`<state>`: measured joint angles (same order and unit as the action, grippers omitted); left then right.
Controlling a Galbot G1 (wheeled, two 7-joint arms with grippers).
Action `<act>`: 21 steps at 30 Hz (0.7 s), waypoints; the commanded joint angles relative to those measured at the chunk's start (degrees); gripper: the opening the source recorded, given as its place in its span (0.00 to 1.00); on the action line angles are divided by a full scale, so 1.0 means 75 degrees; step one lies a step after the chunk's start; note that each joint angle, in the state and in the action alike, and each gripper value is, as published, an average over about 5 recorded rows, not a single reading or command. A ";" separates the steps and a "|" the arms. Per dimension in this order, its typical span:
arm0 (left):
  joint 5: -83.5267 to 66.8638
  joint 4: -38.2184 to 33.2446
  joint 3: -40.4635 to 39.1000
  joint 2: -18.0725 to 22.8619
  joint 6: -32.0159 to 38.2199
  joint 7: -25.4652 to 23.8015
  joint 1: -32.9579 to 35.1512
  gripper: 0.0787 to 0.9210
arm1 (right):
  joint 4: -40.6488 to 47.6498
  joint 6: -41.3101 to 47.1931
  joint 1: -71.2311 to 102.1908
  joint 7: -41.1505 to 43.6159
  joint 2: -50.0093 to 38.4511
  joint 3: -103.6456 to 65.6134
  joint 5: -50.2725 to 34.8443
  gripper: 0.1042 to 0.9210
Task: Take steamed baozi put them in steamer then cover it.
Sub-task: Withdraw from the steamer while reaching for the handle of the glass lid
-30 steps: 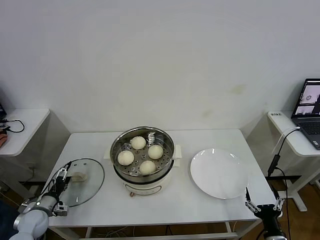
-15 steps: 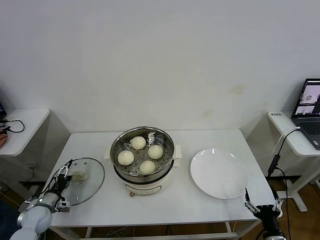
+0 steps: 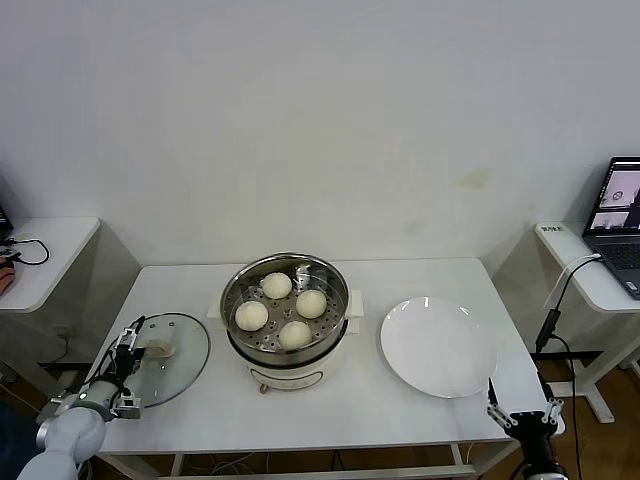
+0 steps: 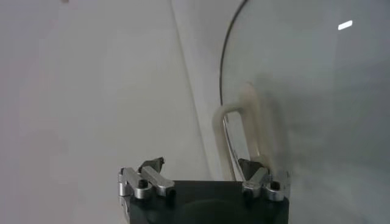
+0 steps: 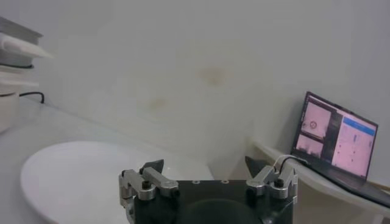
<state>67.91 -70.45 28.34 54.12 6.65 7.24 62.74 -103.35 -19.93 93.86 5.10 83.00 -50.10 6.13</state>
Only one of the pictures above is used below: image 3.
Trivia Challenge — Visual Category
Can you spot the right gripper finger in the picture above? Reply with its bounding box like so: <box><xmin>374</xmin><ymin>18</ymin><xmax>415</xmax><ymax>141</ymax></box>
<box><xmin>486</xmin><ymin>377</ymin><xmax>516</xmax><ymax>429</ymax></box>
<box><xmin>541</xmin><ymin>397</ymin><xmax>565</xmax><ymax>429</ymax></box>

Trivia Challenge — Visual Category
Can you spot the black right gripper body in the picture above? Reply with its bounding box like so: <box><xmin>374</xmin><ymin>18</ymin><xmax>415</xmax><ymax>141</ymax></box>
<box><xmin>502</xmin><ymin>409</ymin><xmax>559</xmax><ymax>454</ymax></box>

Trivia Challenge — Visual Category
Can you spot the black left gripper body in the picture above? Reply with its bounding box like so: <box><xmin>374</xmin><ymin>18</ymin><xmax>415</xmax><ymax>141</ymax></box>
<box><xmin>110</xmin><ymin>347</ymin><xmax>136</xmax><ymax>389</ymax></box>

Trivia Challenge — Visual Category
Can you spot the glass lid cream handle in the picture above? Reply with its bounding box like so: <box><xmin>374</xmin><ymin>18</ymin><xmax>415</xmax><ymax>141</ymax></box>
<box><xmin>97</xmin><ymin>313</ymin><xmax>211</xmax><ymax>409</ymax></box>

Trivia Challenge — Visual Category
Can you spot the white steamed baozi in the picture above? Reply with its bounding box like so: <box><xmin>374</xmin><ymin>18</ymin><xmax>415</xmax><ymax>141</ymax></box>
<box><xmin>295</xmin><ymin>289</ymin><xmax>329</xmax><ymax>320</ymax></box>
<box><xmin>235</xmin><ymin>300</ymin><xmax>271</xmax><ymax>332</ymax></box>
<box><xmin>278</xmin><ymin>320</ymin><xmax>314</xmax><ymax>351</ymax></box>
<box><xmin>262</xmin><ymin>271</ymin><xmax>294</xmax><ymax>300</ymax></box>

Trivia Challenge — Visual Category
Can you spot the stainless steel steamer basket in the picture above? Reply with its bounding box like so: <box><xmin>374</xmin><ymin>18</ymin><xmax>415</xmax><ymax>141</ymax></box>
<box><xmin>221</xmin><ymin>253</ymin><xmax>350</xmax><ymax>366</ymax></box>

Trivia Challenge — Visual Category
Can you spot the person hand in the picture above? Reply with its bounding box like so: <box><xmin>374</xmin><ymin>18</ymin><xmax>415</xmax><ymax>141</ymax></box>
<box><xmin>0</xmin><ymin>258</ymin><xmax>17</xmax><ymax>296</ymax></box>

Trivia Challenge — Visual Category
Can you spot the white round plate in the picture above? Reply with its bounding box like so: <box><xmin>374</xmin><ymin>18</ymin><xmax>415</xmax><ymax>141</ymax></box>
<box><xmin>380</xmin><ymin>296</ymin><xmax>500</xmax><ymax>400</ymax></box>

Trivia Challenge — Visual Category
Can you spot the white side desk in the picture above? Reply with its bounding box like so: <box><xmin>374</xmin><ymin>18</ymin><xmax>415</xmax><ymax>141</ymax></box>
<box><xmin>492</xmin><ymin>219</ymin><xmax>640</xmax><ymax>426</ymax></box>
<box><xmin>0</xmin><ymin>215</ymin><xmax>142</xmax><ymax>401</ymax></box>

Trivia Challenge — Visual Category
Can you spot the cream electric cooker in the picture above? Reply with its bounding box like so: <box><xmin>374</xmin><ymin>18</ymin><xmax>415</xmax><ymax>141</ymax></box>
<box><xmin>207</xmin><ymin>287</ymin><xmax>367</xmax><ymax>396</ymax></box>

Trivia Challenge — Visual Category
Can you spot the grey laptop dark screen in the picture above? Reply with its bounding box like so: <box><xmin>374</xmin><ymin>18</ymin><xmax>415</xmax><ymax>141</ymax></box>
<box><xmin>583</xmin><ymin>156</ymin><xmax>640</xmax><ymax>301</ymax></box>

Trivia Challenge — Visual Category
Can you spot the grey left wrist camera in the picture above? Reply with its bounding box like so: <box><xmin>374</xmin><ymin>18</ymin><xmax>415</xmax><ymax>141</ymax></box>
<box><xmin>110</xmin><ymin>392</ymin><xmax>145</xmax><ymax>420</ymax></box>

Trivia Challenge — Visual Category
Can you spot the black cable with adapter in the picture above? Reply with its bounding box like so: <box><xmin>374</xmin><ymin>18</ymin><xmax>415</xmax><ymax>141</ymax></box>
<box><xmin>534</xmin><ymin>257</ymin><xmax>601</xmax><ymax>480</ymax></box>

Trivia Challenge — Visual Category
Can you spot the black mouse cable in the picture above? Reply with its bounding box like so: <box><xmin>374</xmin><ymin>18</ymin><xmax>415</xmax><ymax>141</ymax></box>
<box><xmin>0</xmin><ymin>238</ymin><xmax>51</xmax><ymax>266</ymax></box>

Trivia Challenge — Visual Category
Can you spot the white floor cable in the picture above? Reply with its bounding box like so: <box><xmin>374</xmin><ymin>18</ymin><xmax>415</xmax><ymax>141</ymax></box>
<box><xmin>207</xmin><ymin>452</ymin><xmax>274</xmax><ymax>476</ymax></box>

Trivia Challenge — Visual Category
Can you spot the white laptop cable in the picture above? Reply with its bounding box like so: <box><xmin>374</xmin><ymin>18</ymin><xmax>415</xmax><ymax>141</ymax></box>
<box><xmin>543</xmin><ymin>253</ymin><xmax>604</xmax><ymax>307</ymax></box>

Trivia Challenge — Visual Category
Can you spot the white table frame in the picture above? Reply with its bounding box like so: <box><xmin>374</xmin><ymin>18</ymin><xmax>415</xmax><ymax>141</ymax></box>
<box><xmin>94</xmin><ymin>439</ymin><xmax>476</xmax><ymax>480</ymax></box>

